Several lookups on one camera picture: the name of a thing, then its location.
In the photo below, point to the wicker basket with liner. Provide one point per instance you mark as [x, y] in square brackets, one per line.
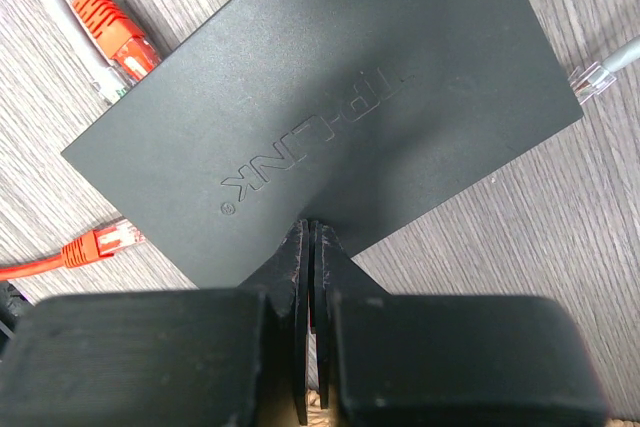
[318, 417]

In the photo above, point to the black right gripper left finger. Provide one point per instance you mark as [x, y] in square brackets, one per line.
[209, 357]

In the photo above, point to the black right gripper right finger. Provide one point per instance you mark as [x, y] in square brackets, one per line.
[443, 360]

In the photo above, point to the black network switch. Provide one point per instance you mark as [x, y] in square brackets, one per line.
[361, 114]

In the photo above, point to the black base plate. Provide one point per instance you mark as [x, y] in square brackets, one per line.
[13, 305]

